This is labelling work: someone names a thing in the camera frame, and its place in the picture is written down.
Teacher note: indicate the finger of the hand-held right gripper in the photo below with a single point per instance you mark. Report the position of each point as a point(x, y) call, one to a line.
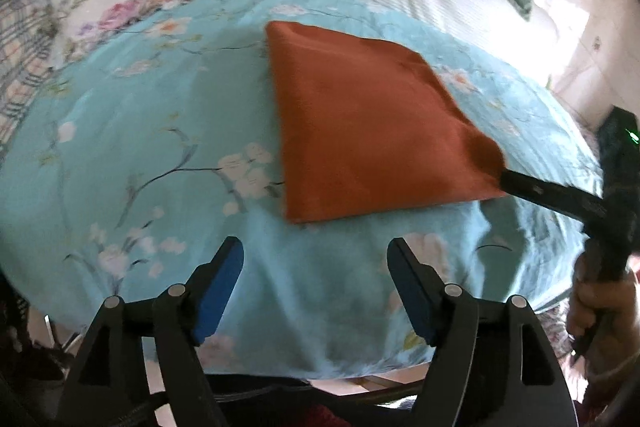
point(550, 196)

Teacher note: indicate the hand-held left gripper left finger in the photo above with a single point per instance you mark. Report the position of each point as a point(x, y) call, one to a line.
point(217, 292)

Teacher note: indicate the person's right hand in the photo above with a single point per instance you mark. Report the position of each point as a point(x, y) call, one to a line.
point(625, 302)

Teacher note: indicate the grey floral cloth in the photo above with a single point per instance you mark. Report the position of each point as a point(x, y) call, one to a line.
point(550, 322)

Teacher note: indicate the light blue floral bedsheet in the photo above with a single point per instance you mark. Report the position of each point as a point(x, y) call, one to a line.
point(150, 132)

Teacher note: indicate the orange knit sweater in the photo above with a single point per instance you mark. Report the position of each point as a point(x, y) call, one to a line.
point(360, 117)

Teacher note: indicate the red fuzzy clothing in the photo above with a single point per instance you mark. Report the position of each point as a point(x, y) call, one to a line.
point(320, 417)

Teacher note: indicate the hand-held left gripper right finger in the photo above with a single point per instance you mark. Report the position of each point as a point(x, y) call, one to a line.
point(415, 297)

